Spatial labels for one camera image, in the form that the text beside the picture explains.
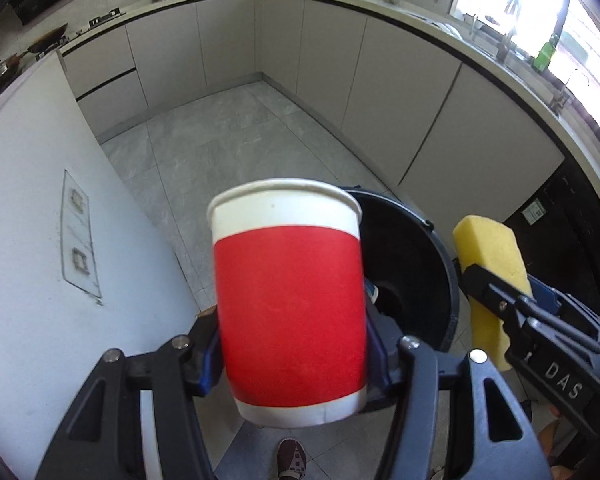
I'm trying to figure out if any yellow sponge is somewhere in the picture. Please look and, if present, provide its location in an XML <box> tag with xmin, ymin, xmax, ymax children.
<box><xmin>453</xmin><ymin>214</ymin><xmax>532</xmax><ymax>372</ymax></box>

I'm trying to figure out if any red white paper cup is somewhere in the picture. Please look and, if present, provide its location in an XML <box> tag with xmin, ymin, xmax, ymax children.
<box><xmin>207</xmin><ymin>178</ymin><xmax>367</xmax><ymax>428</ymax></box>

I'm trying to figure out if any black trash bin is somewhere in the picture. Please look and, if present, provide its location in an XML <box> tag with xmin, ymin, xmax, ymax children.
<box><xmin>346</xmin><ymin>186</ymin><xmax>460</xmax><ymax>351</ymax></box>

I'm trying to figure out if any person's right hand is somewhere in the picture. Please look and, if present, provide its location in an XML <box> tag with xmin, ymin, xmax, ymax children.
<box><xmin>538</xmin><ymin>417</ymin><xmax>578</xmax><ymax>462</ymax></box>

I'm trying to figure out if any dark red shoe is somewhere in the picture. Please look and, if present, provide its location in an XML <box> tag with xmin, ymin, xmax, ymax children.
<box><xmin>276</xmin><ymin>438</ymin><xmax>308</xmax><ymax>480</ymax></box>

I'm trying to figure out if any green bottle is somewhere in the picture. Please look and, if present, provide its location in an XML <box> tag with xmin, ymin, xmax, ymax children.
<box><xmin>532</xmin><ymin>34</ymin><xmax>559</xmax><ymax>74</ymax></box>

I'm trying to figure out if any sink faucet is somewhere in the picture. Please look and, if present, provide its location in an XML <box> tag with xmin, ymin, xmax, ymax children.
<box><xmin>470</xmin><ymin>0</ymin><xmax>521</xmax><ymax>64</ymax></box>

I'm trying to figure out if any lidded black pan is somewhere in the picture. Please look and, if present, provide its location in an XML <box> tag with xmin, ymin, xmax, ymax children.
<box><xmin>0</xmin><ymin>54</ymin><xmax>23</xmax><ymax>92</ymax></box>

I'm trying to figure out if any black gas stove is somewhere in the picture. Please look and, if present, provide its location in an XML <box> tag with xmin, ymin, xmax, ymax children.
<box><xmin>59</xmin><ymin>5</ymin><xmax>128</xmax><ymax>44</ymax></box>

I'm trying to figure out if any wok with handle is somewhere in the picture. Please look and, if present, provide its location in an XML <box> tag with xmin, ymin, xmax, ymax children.
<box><xmin>27</xmin><ymin>23</ymin><xmax>68</xmax><ymax>54</ymax></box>

